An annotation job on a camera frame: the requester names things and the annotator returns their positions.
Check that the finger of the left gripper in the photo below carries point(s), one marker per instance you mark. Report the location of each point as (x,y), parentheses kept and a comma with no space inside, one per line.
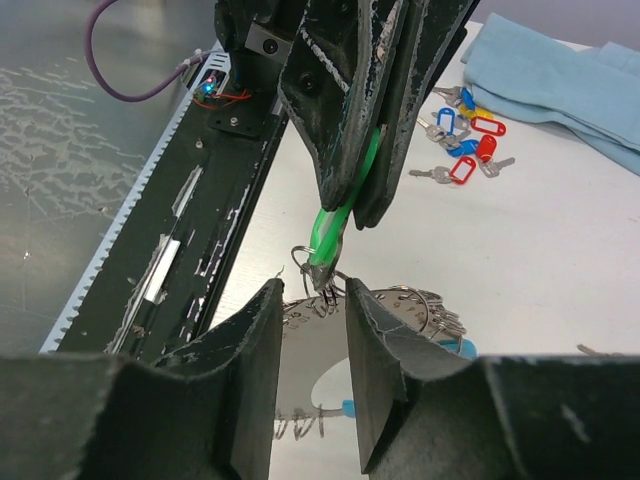
(432,33)
(332,85)

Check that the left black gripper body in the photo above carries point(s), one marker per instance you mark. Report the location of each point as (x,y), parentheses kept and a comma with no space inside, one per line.
(232,19)

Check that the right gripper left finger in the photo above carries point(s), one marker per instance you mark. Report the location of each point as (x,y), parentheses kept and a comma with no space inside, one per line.
(203,411)

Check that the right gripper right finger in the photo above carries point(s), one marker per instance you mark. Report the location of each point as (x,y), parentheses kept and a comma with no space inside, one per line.
(507,417)

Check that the large keyring with blue handle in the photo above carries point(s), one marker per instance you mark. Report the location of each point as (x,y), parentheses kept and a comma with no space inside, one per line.
(374,329)

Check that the blue tagged key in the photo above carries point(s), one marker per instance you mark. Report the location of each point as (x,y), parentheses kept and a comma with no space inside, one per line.
(443,130)
(456,96)

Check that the light blue cloth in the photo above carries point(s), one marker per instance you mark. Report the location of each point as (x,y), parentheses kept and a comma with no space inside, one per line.
(525,75)

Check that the white slotted cable duct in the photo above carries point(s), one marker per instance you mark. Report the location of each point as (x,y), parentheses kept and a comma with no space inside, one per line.
(87,284)

